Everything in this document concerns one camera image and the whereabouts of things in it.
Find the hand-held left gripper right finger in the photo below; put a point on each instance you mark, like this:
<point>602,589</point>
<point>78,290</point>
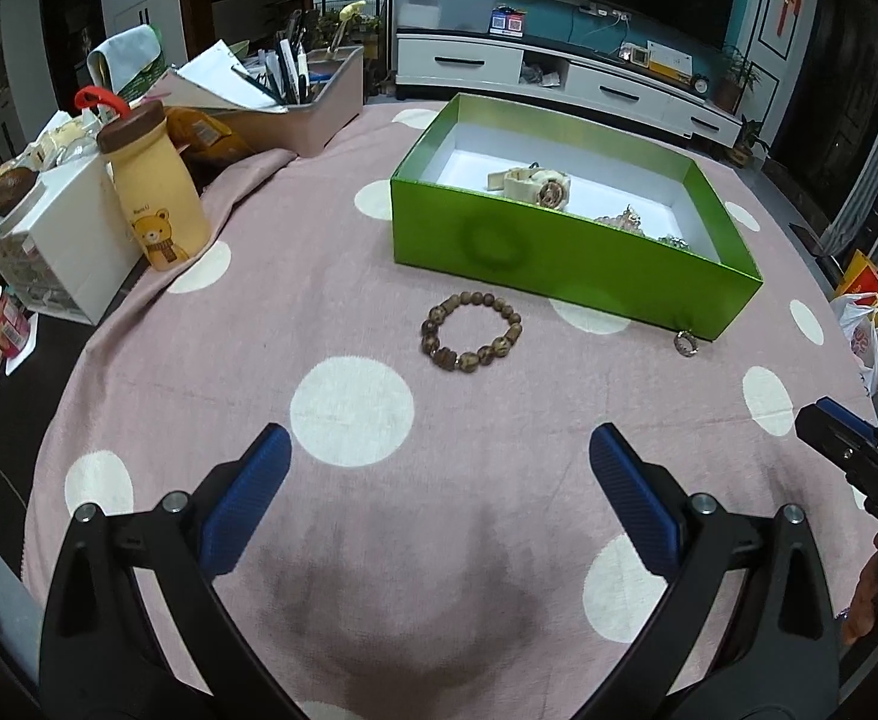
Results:
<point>634,499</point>

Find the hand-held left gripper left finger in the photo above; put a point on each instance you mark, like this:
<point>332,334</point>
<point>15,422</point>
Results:
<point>247,499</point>

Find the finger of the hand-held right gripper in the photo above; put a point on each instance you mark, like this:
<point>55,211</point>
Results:
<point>832,439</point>
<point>855,420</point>

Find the green bead charm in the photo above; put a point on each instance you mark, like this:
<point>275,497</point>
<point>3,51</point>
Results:
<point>675,241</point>

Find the green cardboard box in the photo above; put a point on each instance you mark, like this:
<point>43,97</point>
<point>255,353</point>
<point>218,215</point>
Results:
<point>559,255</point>

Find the gold flower brooch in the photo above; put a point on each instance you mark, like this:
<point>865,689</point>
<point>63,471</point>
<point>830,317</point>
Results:
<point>622,219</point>

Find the white wrist watch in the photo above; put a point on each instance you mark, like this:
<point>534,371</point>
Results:
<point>521,184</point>

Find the white plastic bag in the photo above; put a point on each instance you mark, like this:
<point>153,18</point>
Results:
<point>862,345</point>

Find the yellow paper bag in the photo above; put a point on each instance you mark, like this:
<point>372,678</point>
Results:
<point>862,281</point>

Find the pink polka dot blanket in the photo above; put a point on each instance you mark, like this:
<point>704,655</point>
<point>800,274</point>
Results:
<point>259,315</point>

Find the low potted plant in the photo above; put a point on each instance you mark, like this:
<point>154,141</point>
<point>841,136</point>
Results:
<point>750,142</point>

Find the red white paper cup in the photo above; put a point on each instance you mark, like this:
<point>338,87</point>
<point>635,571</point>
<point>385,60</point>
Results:
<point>3,322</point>

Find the white drawer organizer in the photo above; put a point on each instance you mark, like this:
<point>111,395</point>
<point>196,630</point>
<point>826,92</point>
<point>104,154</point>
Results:
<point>71,240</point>

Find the yellow bear print bottle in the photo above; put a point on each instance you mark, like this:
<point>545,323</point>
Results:
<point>161,195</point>

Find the tall potted plant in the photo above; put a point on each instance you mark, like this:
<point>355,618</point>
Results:
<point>735,79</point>

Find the orange snack bag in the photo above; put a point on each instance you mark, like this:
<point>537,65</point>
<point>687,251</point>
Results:
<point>206,135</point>

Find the black alarm clock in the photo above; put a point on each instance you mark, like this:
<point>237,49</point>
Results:
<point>701,85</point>

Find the brown round object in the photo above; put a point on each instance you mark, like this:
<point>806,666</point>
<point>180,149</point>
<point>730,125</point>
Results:
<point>12,189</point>

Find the brown tray with pens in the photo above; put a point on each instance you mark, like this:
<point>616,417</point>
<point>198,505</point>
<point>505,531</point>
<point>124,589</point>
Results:
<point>326,105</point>

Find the white plastic packets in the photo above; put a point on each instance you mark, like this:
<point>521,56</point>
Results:
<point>63,139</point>

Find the white yellow desk calendar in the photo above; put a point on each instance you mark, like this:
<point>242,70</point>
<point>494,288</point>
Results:
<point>670,60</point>

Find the small white display clock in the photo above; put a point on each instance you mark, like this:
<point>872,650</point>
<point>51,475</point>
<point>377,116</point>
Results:
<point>634,55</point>

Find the white paper sheets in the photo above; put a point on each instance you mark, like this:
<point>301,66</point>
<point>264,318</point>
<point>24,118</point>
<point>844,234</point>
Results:
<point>214,71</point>

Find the bunch of pens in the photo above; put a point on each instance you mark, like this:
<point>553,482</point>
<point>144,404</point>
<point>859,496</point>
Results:
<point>289,67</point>

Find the grey folded cloth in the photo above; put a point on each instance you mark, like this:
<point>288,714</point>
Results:
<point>123,52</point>

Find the white television cabinet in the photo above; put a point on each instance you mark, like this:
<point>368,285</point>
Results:
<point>457,60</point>

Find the white power strip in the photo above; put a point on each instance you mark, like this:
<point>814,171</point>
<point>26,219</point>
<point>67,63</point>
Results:
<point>604,11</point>

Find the yellow headed wooden tool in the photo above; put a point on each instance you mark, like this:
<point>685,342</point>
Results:
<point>349,15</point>

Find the clear plastic storage bin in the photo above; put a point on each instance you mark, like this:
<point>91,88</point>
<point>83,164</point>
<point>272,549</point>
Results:
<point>446,11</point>

